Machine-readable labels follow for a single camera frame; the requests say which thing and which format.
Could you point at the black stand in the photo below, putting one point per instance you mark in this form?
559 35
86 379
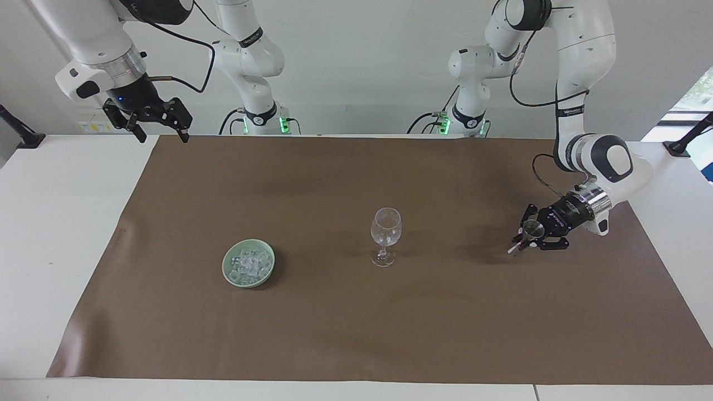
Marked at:
685 142
22 136

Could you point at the pile of clear ice cubes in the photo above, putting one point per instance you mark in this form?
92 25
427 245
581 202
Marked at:
249 264

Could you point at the clear wine glass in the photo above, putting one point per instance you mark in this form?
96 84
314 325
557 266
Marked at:
385 228

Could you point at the green ceramic bowl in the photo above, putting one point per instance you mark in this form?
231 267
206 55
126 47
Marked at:
231 275

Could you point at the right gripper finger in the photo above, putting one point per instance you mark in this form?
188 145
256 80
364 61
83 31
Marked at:
123 116
174 113

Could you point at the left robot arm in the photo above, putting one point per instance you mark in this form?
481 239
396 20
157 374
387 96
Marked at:
585 50

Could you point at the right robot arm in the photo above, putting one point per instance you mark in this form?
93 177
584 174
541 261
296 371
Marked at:
94 33

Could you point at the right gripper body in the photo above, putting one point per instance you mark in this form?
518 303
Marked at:
133 93

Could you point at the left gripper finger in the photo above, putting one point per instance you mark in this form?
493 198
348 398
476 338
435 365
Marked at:
554 243
529 211

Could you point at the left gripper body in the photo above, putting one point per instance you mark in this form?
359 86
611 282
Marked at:
563 216

